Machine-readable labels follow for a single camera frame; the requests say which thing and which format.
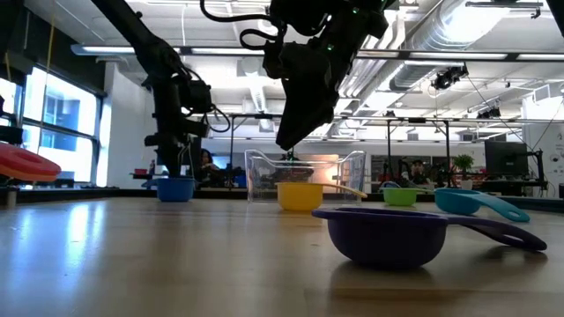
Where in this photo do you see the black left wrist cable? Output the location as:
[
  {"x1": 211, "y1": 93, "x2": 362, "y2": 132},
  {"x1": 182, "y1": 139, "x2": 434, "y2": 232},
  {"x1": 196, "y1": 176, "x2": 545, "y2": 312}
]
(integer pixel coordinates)
[{"x1": 204, "y1": 103, "x2": 232, "y2": 134}]

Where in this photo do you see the black ceiling-mounted camera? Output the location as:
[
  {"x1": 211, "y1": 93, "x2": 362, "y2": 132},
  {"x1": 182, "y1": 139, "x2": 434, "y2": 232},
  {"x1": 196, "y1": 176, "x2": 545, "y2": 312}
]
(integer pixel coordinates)
[{"x1": 430, "y1": 64, "x2": 470, "y2": 92}]

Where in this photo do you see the blue measuring cup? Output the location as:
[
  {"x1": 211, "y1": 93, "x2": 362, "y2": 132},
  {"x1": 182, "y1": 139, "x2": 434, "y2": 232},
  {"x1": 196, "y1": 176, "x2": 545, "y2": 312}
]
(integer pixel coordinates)
[{"x1": 155, "y1": 176, "x2": 197, "y2": 203}]

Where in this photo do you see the white led light bar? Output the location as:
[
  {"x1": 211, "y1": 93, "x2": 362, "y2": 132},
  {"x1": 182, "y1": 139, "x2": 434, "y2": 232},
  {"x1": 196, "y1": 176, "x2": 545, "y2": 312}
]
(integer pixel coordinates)
[{"x1": 70, "y1": 43, "x2": 564, "y2": 63}]

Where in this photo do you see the black computer monitor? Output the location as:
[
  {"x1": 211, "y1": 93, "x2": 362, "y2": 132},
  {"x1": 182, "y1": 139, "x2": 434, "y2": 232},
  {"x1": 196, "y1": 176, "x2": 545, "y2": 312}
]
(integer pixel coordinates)
[{"x1": 484, "y1": 139, "x2": 531, "y2": 178}]

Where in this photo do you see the small green potted plant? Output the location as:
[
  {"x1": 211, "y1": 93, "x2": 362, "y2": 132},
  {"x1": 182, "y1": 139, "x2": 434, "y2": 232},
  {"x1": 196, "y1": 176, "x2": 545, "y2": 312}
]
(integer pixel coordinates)
[{"x1": 452, "y1": 153, "x2": 476, "y2": 191}]

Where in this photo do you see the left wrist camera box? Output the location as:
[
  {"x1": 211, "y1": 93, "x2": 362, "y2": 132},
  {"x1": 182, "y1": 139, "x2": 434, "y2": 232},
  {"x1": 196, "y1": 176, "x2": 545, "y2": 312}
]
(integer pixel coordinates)
[{"x1": 189, "y1": 80, "x2": 214, "y2": 114}]

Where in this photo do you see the red measuring cup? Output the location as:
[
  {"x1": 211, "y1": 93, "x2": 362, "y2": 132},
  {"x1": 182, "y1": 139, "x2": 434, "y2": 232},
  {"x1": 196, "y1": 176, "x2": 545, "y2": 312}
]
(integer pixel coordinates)
[{"x1": 0, "y1": 141, "x2": 63, "y2": 177}]

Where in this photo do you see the teal measuring cup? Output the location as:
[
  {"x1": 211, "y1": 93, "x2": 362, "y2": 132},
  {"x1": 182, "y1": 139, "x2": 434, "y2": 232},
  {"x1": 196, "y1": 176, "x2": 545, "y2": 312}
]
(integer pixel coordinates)
[{"x1": 434, "y1": 188, "x2": 531, "y2": 223}]

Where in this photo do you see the green measuring cup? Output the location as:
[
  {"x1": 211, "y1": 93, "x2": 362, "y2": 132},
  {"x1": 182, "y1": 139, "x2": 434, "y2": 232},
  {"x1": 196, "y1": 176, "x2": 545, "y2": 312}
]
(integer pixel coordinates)
[{"x1": 381, "y1": 186, "x2": 435, "y2": 208}]

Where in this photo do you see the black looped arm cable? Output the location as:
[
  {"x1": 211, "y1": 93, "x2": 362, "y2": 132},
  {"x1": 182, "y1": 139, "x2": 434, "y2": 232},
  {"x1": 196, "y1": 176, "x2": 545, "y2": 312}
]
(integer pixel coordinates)
[{"x1": 199, "y1": 0, "x2": 288, "y2": 50}]

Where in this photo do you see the person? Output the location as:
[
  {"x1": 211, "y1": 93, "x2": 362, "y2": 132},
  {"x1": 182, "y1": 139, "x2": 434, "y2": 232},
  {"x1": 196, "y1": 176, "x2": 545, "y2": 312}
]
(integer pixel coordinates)
[
  {"x1": 198, "y1": 148, "x2": 224, "y2": 188},
  {"x1": 407, "y1": 158, "x2": 432, "y2": 187}
]

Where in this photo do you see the silver ceiling air duct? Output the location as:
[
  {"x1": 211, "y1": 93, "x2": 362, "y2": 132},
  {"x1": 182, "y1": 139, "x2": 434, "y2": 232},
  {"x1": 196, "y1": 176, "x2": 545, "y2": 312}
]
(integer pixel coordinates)
[{"x1": 390, "y1": 0, "x2": 471, "y2": 92}]

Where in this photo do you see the orange measuring cup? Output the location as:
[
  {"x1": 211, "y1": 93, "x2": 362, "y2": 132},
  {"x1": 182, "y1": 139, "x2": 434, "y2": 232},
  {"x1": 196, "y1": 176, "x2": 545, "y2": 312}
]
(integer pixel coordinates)
[{"x1": 0, "y1": 166, "x2": 61, "y2": 183}]

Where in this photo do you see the clear plastic basket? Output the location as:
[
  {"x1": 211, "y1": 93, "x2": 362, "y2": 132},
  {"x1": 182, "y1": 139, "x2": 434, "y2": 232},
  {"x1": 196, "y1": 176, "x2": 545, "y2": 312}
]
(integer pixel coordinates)
[{"x1": 244, "y1": 149, "x2": 367, "y2": 204}]

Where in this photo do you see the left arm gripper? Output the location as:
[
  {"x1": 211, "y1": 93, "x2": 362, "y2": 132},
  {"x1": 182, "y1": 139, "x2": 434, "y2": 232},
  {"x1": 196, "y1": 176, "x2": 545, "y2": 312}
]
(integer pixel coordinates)
[{"x1": 144, "y1": 83, "x2": 211, "y2": 179}]

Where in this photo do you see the purple measuring cup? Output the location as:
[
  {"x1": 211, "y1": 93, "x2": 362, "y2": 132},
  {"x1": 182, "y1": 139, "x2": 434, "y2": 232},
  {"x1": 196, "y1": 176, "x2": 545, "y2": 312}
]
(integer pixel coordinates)
[{"x1": 311, "y1": 207, "x2": 548, "y2": 270}]

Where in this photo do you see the yellow measuring cup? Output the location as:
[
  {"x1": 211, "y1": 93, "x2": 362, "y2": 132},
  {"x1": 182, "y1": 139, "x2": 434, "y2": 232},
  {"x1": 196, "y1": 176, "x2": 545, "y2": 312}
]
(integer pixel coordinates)
[{"x1": 276, "y1": 181, "x2": 368, "y2": 212}]

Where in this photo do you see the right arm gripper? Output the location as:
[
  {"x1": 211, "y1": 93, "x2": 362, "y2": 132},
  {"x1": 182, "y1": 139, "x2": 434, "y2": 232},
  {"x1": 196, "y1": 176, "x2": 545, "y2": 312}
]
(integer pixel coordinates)
[{"x1": 275, "y1": 38, "x2": 349, "y2": 151}]

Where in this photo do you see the black table edge rail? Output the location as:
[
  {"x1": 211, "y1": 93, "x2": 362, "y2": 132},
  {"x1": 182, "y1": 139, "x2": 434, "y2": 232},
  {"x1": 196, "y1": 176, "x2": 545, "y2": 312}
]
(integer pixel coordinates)
[{"x1": 0, "y1": 186, "x2": 564, "y2": 214}]

